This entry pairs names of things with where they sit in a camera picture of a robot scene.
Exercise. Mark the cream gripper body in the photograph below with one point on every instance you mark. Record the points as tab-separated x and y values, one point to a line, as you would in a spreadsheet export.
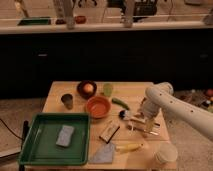
149	124

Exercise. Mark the black-bristled brush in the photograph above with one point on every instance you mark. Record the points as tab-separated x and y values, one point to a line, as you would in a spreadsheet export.
126	115

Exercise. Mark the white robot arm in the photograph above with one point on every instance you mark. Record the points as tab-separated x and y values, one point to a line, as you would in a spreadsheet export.
161	96

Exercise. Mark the green plastic tray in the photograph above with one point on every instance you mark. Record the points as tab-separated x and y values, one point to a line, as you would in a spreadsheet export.
40	148

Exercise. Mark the background green tray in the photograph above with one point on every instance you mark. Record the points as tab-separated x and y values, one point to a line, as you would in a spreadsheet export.
34	21

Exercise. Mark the silver fork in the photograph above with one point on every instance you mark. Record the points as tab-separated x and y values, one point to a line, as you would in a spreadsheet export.
132	128

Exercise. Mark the brown pine cone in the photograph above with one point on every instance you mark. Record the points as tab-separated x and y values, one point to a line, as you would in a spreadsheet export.
143	101

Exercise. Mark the yellow banana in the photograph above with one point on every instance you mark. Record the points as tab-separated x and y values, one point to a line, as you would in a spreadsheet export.
128	147

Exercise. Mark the wooden block with black edge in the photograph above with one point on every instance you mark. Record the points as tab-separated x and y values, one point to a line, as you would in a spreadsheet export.
109	131

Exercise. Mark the green pepper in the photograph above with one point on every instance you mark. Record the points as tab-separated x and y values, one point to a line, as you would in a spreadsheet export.
120	102

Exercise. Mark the orange clay bowl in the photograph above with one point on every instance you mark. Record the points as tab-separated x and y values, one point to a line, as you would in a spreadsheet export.
98	107

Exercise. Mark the grey-blue cloth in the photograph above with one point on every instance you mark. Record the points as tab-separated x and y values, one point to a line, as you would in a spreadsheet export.
104	155

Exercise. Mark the light green cup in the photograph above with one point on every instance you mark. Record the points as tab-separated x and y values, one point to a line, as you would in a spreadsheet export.
107	89

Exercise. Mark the yellow egg-like ball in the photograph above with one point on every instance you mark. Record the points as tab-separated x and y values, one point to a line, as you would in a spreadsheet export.
88	88

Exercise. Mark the dark brown bowl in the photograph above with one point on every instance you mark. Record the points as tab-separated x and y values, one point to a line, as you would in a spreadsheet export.
82	93

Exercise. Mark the blue-grey sponge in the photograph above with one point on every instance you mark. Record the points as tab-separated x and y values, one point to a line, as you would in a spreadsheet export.
65	135

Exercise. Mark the dark grey cup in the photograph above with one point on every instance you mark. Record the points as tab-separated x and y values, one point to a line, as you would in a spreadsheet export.
67	100

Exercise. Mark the background red bowl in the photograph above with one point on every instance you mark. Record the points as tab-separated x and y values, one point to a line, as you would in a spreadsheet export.
80	19

